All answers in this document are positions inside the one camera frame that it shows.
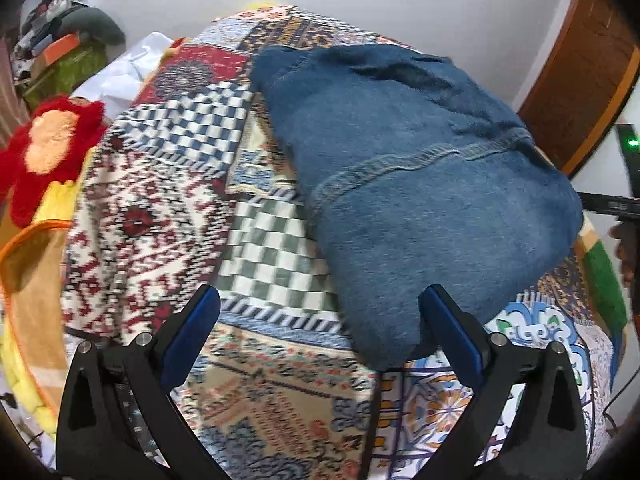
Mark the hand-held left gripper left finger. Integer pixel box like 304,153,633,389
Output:
55,284,223,480

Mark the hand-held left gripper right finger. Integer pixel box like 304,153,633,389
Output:
417,284,589,480

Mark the blue denim jacket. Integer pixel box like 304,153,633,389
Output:
249,42,585,373

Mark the pile of clothes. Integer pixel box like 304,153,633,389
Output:
11,0,90,86

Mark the person's right hand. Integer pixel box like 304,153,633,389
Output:
608,220,640,292

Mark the wooden door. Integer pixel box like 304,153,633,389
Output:
516,0,640,179

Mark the patchwork printed blanket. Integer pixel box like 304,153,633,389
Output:
59,4,632,480

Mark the tan orange-trimmed blanket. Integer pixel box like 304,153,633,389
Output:
0,219,103,413

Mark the yellow blanket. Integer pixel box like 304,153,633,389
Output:
0,152,97,435

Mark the red plush toy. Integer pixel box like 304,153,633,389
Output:
0,94,109,229

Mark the white cloth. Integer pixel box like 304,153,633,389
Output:
71,31,175,111

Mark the green storage box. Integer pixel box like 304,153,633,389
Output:
21,40,109,112

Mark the orange box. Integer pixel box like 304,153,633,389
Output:
30,32,85,68

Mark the grey-green pillow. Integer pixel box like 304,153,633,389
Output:
61,6,127,47

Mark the black cable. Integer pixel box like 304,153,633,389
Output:
601,360,640,432

